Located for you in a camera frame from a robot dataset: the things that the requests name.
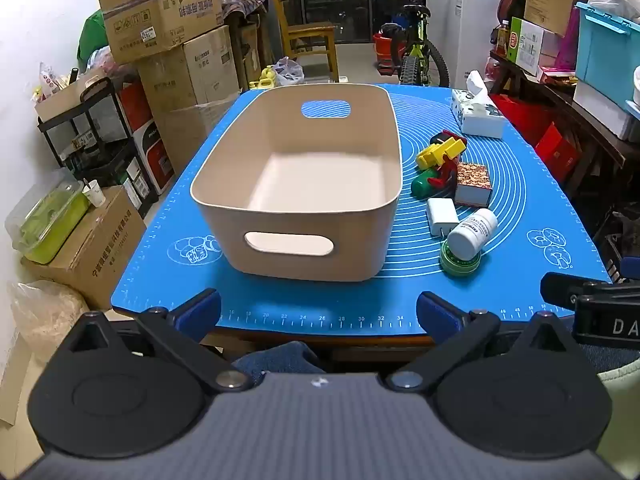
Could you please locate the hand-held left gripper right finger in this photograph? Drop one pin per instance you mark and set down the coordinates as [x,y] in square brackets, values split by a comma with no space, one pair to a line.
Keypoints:
[440,314]

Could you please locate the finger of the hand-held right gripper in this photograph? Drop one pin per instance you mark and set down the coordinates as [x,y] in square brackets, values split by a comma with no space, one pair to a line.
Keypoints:
[557,290]

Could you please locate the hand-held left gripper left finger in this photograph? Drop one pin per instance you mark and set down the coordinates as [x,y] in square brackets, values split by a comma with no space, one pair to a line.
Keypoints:
[200,310]

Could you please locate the green round tin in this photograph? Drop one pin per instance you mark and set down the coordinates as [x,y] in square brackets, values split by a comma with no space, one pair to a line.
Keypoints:
[452,267]

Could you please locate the white pill bottle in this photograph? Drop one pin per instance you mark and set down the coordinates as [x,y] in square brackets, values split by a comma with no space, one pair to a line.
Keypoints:
[470,235]

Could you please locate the white charger plug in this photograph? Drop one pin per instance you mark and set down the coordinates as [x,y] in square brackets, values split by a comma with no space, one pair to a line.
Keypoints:
[440,215]

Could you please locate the green toy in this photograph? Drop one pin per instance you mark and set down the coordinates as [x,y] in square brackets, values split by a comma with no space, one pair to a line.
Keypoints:
[424,185]

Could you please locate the small patterned box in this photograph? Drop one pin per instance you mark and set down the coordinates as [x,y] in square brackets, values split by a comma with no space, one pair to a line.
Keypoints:
[472,180]

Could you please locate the red hero action figure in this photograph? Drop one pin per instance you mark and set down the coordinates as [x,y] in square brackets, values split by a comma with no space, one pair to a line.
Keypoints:
[446,174]

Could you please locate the beige plastic storage bin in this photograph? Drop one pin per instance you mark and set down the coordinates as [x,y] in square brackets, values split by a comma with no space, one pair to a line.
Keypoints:
[300,185]

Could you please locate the person's blue trouser leg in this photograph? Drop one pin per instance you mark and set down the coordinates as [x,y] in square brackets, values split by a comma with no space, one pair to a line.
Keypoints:
[280,360]
[617,357]

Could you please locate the black plastic crate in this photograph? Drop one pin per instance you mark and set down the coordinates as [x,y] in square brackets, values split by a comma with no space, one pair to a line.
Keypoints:
[622,245]

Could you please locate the blue silicone baking mat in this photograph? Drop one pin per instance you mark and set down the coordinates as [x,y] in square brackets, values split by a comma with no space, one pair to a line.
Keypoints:
[350,305]

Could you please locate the pale green garment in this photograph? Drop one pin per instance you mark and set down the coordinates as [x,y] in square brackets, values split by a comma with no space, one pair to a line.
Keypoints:
[622,420]

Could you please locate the printed brown cardboard box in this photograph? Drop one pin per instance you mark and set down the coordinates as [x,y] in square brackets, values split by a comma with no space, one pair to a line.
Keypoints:
[95,250]

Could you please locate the dark wooden sideboard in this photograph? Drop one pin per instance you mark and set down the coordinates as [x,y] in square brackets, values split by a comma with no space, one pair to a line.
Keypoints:
[600,160]

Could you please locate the red gift box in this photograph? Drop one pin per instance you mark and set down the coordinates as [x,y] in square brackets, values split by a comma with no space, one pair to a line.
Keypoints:
[557,152]

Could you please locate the clear plastic bag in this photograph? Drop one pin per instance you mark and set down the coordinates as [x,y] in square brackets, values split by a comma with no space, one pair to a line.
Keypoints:
[45,315]

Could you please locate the white paper cup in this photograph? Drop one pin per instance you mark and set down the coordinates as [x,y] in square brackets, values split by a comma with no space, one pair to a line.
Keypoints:
[95,195]

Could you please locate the green lunch container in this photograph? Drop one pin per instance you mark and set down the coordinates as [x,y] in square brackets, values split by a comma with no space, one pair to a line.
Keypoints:
[50,225]

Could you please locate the red and white appliance box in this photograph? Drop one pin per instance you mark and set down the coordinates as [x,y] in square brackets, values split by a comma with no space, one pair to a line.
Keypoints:
[150,145]

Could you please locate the black shelf cart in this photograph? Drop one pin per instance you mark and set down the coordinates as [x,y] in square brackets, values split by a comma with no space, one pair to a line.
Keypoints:
[107,160]

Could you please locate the red gift bag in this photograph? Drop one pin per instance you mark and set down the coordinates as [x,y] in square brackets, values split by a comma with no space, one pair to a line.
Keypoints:
[520,115]

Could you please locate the white foam box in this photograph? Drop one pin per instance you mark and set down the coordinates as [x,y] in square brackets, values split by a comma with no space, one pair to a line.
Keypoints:
[600,110]

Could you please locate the printed tissue box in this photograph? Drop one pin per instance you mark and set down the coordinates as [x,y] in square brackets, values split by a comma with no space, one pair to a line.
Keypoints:
[480,120]

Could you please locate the pink flat box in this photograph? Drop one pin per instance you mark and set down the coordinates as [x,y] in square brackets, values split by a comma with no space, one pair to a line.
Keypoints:
[555,76]

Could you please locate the large cardboard box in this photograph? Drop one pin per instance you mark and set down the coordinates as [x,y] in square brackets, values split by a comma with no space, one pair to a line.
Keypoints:
[195,85]

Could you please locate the blue plastic storage box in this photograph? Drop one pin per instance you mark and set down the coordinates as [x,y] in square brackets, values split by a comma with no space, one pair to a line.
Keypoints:
[605,55]

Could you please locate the magenta bag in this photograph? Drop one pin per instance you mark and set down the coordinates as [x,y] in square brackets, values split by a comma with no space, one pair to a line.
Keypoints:
[567,47]

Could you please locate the green and white carton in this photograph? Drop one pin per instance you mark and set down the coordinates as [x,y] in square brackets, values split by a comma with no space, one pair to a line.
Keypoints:
[525,45]

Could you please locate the small cardboard box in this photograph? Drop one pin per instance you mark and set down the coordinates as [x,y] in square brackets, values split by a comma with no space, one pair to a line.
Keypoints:
[65,97]

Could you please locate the drink bottle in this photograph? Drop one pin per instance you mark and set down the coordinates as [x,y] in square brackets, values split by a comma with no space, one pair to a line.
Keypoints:
[502,40]

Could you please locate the green black bicycle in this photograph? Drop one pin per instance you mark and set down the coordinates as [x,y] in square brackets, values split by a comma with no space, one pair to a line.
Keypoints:
[415,55]

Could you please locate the white chest freezer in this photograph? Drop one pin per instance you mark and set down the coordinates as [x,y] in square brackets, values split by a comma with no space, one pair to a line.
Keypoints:
[470,30]

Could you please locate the red bucket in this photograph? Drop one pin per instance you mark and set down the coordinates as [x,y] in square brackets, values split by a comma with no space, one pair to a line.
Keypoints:
[382,45]

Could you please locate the green cloth bag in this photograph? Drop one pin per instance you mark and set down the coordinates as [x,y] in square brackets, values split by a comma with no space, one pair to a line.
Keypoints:
[90,40]

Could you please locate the wooden chair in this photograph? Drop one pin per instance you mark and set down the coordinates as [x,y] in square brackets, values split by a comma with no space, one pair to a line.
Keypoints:
[310,35]

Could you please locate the open cardboard box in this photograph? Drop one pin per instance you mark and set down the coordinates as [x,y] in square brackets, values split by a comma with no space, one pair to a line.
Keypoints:
[155,15]

